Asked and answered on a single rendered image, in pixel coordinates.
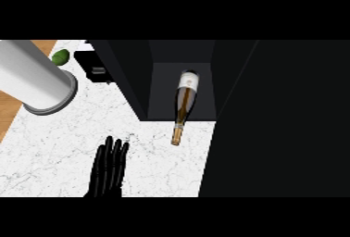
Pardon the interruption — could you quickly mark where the green leaf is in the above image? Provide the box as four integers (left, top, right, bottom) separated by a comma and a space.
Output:
51, 48, 72, 67

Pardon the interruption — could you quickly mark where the dark grey cabinet door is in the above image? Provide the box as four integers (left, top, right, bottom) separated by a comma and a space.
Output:
199, 39, 350, 198

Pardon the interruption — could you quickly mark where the dark grey open cabinet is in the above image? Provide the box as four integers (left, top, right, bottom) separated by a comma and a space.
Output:
86, 39, 261, 122

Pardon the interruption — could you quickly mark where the black appliance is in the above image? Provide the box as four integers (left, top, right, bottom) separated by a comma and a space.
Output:
73, 50, 116, 85

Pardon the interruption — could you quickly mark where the white cylinder with grey rim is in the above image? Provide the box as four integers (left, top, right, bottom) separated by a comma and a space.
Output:
0, 39, 80, 117

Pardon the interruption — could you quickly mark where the wine bottle with white label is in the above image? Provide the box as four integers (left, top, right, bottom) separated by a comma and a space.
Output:
170, 69, 201, 146

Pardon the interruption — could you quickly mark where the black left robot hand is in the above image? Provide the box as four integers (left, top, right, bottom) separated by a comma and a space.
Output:
83, 135, 132, 198

